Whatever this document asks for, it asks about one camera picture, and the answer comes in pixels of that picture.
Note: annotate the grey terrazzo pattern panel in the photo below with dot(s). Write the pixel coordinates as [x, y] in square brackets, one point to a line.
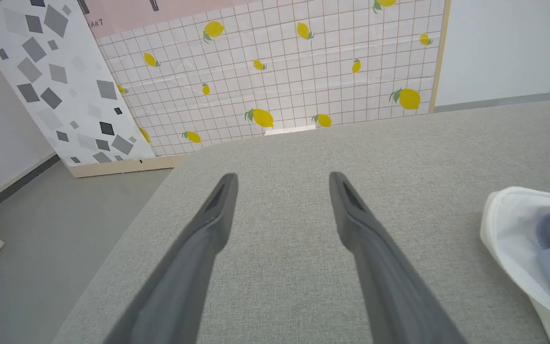
[55, 71]

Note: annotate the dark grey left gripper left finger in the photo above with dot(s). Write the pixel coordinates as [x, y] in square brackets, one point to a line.
[179, 286]

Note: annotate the lemon print tile panel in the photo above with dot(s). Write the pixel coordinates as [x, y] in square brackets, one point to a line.
[303, 71]

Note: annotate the white paper strip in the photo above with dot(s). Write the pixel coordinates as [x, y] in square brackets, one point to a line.
[289, 130]

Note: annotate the white laundry basket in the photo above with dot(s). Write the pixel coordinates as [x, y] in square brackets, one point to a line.
[509, 229]

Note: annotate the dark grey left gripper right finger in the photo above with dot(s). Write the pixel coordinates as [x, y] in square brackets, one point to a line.
[389, 286]

